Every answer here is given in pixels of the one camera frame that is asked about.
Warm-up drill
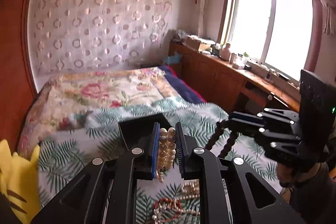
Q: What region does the black jewelry box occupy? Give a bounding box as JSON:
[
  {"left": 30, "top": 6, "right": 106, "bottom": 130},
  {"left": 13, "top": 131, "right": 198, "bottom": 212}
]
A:
[{"left": 118, "top": 113, "right": 172, "bottom": 150}]

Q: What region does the white pearl necklace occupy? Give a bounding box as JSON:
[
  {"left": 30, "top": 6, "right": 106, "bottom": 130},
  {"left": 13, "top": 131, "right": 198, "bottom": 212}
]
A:
[{"left": 152, "top": 178, "right": 202, "bottom": 224}]

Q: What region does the wooden headboard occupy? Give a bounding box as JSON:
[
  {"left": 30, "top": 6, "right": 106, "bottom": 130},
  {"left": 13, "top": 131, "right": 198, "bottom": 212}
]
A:
[{"left": 1, "top": 0, "right": 37, "bottom": 149}]

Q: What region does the person's right hand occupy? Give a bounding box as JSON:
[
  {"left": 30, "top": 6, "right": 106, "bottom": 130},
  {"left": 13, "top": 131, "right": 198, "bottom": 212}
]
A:
[{"left": 276, "top": 162, "right": 329, "bottom": 188}]

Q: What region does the window with white frame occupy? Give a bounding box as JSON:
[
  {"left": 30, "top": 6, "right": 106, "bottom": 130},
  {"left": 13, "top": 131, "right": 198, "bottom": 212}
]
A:
[{"left": 218, "top": 0, "right": 322, "bottom": 86}]

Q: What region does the pink bottle on cabinet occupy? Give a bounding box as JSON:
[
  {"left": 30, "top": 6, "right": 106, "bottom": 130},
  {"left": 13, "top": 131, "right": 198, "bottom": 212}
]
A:
[{"left": 219, "top": 43, "right": 231, "bottom": 61}]

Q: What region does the palm leaf print bedsheet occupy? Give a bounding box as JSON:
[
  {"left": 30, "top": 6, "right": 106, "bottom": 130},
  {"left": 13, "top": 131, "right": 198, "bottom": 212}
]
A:
[{"left": 36, "top": 97, "right": 284, "bottom": 224}]

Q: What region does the blue cloth by cabinet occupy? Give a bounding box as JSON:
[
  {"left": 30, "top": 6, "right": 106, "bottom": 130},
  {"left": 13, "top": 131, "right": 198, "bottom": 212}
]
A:
[{"left": 162, "top": 52, "right": 182, "bottom": 65}]

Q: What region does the yellow plush toy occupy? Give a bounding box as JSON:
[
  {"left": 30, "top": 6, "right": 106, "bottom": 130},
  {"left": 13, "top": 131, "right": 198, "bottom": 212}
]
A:
[{"left": 1, "top": 140, "right": 41, "bottom": 223}]

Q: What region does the wooden window-side cabinet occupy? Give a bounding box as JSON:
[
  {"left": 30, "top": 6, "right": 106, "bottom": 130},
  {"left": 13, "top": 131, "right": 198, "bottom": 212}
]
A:
[{"left": 169, "top": 43, "right": 299, "bottom": 113}]

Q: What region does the beige bead bracelet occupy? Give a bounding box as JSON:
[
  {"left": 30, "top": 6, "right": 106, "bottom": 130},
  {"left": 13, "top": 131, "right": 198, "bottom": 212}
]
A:
[{"left": 156, "top": 127, "right": 177, "bottom": 184}]

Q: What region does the circle pattern sheer curtain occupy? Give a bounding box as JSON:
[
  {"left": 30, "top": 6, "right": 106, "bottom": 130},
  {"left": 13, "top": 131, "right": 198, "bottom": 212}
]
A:
[{"left": 29, "top": 0, "right": 172, "bottom": 76}]

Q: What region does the cardboard box on cabinet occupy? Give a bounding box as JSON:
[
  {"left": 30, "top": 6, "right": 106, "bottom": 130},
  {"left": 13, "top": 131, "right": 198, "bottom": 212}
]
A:
[{"left": 184, "top": 35, "right": 215, "bottom": 52}]

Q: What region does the navy blue blanket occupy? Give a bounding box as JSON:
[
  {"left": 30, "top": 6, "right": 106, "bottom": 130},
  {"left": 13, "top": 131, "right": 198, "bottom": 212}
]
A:
[{"left": 159, "top": 65, "right": 206, "bottom": 104}]

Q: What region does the dark wooden bead bracelet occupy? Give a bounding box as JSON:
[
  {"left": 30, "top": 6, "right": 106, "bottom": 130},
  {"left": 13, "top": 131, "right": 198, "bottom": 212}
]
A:
[{"left": 204, "top": 120, "right": 240, "bottom": 159}]

